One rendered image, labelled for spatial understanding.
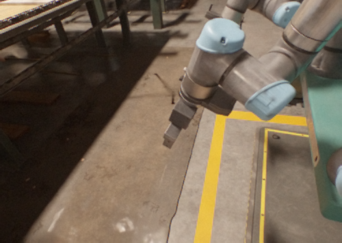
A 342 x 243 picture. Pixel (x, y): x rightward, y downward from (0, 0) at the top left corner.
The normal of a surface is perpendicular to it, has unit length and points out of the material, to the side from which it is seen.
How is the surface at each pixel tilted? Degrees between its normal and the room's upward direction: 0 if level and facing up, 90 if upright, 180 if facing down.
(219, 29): 25
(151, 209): 0
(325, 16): 98
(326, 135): 0
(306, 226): 0
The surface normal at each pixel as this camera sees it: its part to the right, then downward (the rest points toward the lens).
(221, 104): 0.22, -0.55
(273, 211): -0.08, -0.78
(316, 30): -0.40, 0.69
